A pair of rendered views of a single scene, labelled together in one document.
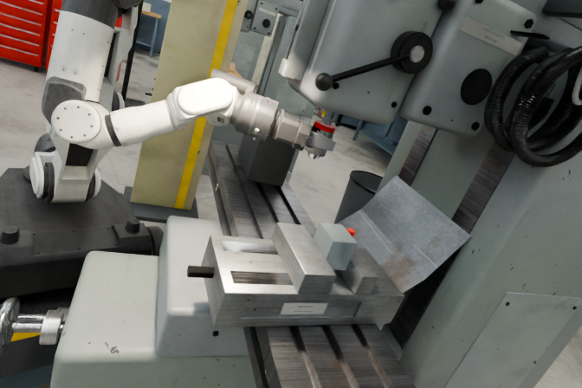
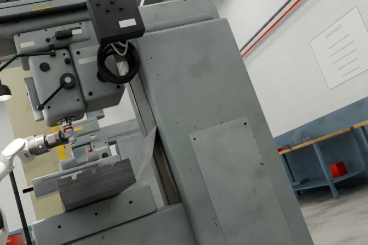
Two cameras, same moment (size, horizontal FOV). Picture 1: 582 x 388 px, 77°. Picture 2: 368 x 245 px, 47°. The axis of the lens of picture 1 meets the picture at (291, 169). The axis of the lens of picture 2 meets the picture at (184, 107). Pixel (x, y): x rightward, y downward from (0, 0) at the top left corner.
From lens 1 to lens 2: 1.43 m
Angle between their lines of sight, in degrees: 30
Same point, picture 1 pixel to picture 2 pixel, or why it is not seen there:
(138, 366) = not seen: outside the picture
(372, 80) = (62, 98)
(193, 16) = (42, 174)
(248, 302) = (44, 181)
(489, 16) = (87, 54)
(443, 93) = (92, 85)
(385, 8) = (49, 75)
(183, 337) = (45, 235)
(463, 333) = (187, 165)
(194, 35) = not seen: hidden behind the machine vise
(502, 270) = (172, 126)
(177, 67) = (49, 211)
